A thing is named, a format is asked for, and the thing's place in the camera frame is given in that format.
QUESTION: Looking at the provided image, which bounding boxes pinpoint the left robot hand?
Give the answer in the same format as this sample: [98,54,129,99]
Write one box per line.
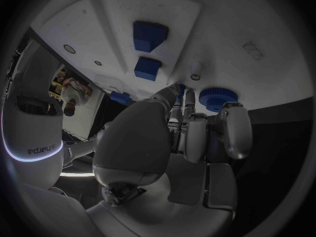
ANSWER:
[85,83,254,237]

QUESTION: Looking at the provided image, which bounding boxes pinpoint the blue peg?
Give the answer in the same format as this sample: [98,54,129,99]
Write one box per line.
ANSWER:
[176,84,186,102]

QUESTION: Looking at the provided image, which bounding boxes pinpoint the white task board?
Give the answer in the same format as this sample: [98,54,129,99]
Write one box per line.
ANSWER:
[29,0,315,112]

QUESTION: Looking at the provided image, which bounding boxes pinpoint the blue plug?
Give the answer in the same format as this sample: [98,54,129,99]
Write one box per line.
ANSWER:
[109,91,133,105]

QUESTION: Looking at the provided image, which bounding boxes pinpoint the glowing light bar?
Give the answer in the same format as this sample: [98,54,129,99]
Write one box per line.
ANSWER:
[59,172,96,177]

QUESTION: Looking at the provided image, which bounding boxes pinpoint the small blue block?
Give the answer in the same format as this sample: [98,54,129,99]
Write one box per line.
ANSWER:
[133,56,163,82]

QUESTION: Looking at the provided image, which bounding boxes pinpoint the person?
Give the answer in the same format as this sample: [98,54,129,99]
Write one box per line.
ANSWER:
[60,76,94,117]

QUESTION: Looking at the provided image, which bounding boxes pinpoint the blue gear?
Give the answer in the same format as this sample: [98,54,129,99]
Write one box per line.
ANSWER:
[198,87,239,113]

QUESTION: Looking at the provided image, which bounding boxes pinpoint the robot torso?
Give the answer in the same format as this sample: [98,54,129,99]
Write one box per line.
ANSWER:
[1,39,65,191]

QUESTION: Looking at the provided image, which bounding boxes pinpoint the large blue block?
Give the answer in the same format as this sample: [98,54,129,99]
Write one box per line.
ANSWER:
[132,21,170,53]

